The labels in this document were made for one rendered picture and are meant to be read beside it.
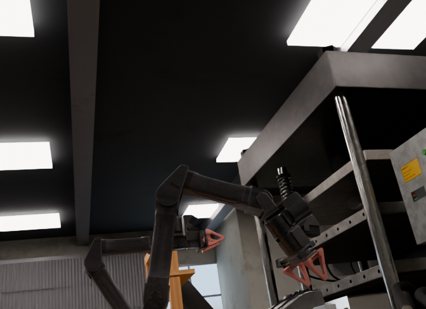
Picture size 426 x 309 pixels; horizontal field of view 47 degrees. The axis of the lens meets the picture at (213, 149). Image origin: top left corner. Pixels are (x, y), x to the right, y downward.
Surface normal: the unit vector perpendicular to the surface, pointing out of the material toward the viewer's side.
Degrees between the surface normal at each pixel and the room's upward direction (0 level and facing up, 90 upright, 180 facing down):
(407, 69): 90
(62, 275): 90
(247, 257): 90
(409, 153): 90
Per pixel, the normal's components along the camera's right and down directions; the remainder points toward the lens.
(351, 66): 0.27, -0.42
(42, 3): 0.14, 0.91
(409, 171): -0.95, 0.01
